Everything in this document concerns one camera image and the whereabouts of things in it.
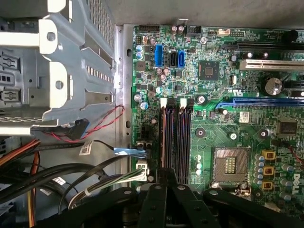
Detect green motherboard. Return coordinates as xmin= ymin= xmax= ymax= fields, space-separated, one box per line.
xmin=130 ymin=23 xmax=304 ymax=207

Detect white expansion slot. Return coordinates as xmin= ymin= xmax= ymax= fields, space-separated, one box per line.
xmin=239 ymin=58 xmax=304 ymax=71

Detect single orange wire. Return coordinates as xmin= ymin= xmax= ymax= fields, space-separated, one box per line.
xmin=0 ymin=138 xmax=41 ymax=228

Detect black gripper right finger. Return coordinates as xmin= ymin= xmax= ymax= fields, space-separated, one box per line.
xmin=167 ymin=168 xmax=304 ymax=228

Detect RAM slot with white latches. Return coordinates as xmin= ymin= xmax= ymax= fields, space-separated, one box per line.
xmin=177 ymin=97 xmax=185 ymax=185
xmin=159 ymin=97 xmax=168 ymax=170

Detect black open PC case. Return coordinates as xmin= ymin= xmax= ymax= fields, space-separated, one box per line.
xmin=0 ymin=0 xmax=304 ymax=228

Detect black wire bundle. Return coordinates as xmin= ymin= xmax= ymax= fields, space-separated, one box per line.
xmin=0 ymin=152 xmax=152 ymax=214

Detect silver coin cell battery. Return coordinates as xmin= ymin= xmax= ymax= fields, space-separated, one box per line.
xmin=264 ymin=77 xmax=284 ymax=96

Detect black wire plug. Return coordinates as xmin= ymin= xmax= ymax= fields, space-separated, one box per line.
xmin=67 ymin=118 xmax=91 ymax=141

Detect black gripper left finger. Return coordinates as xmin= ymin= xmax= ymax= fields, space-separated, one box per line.
xmin=35 ymin=168 xmax=168 ymax=228

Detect long black expansion slot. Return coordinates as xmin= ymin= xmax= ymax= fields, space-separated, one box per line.
xmin=222 ymin=41 xmax=304 ymax=51

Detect metal socket cover frame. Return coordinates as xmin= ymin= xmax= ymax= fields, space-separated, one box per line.
xmin=210 ymin=181 xmax=252 ymax=200

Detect thin red black wire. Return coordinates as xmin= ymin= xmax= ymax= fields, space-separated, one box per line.
xmin=286 ymin=144 xmax=304 ymax=166

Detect grey white wire bundle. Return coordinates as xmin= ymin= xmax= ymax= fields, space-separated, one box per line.
xmin=68 ymin=161 xmax=149 ymax=209

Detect short black expansion slot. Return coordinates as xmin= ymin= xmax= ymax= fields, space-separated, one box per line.
xmin=282 ymin=80 xmax=304 ymax=98

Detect CPU socket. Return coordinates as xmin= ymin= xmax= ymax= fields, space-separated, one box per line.
xmin=212 ymin=146 xmax=250 ymax=184

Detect blue SATA wire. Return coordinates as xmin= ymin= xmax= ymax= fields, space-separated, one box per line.
xmin=113 ymin=146 xmax=149 ymax=159

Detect red black twisted wire pair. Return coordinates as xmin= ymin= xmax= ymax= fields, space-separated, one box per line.
xmin=42 ymin=104 xmax=125 ymax=143

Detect blue expansion slot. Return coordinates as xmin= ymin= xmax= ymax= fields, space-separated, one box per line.
xmin=215 ymin=96 xmax=304 ymax=110

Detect metal disk bay with rails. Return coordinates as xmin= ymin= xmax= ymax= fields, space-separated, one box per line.
xmin=0 ymin=0 xmax=119 ymax=137

